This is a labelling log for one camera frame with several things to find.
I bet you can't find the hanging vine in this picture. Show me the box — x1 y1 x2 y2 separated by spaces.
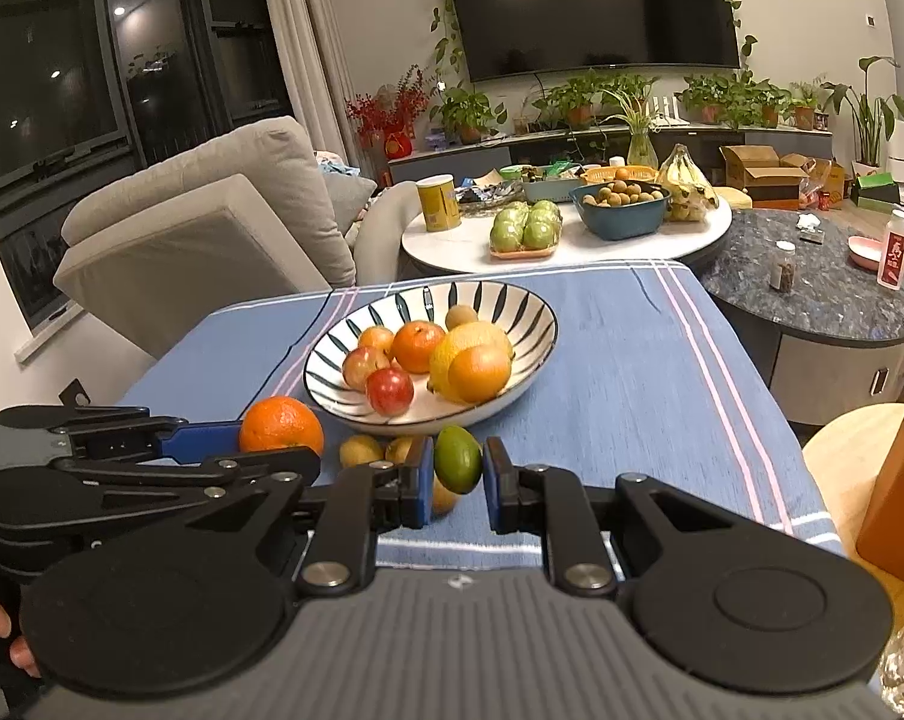
720 0 758 61
424 0 468 83

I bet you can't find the television cabinet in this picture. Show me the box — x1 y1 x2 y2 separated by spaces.
388 120 834 182

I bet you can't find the bunch of bananas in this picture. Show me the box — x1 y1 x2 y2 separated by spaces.
656 144 721 222

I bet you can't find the beige curtain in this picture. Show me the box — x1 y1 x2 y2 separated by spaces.
257 0 363 166

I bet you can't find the glass vase with plant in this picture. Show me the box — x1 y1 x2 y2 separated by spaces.
609 86 667 167

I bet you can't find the white round table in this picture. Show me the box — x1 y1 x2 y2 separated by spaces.
401 199 733 276

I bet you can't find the medium orange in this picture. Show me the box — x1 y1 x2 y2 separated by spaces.
447 345 513 404

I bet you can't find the tall leafy plant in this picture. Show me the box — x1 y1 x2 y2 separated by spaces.
823 56 904 166

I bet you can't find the blue bowl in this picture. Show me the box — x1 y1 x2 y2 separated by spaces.
570 181 672 241

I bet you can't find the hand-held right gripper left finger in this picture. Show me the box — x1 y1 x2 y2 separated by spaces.
182 436 436 598

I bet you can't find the teal tray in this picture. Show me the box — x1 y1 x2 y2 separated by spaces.
523 178 584 203

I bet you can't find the blue striped tablecloth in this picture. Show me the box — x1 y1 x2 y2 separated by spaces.
118 259 847 571

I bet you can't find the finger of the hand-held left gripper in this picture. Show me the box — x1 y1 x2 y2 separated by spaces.
0 403 244 464
0 446 322 541

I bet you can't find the mandarin orange with stem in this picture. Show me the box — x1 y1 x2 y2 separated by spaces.
390 320 447 374

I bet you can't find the striped ceramic bowl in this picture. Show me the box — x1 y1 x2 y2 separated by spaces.
303 280 559 428

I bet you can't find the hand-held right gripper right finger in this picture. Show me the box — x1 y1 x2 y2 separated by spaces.
483 436 828 601

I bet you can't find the yellow lemon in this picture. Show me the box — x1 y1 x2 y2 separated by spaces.
428 321 514 400

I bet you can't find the dark window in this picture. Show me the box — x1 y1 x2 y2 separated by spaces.
0 0 295 323

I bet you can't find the small red apple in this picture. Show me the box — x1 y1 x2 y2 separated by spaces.
342 346 391 392
366 368 415 417

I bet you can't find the cardboard box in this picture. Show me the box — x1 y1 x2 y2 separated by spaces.
720 144 809 209

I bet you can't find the dark marble table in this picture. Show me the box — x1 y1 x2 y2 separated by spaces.
699 208 904 425

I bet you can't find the beige sofa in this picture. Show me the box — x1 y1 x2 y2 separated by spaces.
53 116 423 361

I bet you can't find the white bottle red label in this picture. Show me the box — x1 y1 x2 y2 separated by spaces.
876 210 904 291

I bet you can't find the pile of longans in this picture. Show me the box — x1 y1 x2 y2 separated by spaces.
581 180 664 208

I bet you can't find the pile of snack packets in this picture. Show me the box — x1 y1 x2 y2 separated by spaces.
456 176 528 215

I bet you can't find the round wooden stool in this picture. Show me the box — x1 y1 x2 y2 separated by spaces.
801 401 904 563

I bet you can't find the large orange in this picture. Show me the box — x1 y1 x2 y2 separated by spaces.
239 396 325 458

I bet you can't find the black television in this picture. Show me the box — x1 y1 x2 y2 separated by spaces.
452 0 742 83

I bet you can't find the red flower arrangement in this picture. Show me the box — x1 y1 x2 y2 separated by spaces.
345 66 430 160

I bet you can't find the small green lime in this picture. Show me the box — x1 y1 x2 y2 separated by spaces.
433 425 484 494

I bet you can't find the orange basket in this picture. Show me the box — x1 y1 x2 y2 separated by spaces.
581 165 659 187

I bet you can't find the yellow can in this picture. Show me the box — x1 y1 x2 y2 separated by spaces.
417 174 462 233

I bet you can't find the row of potted plants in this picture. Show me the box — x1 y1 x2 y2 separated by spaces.
429 69 832 145

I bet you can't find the green box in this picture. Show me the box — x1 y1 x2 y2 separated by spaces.
851 174 903 212

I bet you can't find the orange box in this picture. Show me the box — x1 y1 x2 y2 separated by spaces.
857 382 904 593

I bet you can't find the small glass jar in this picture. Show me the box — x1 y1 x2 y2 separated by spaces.
768 241 796 292

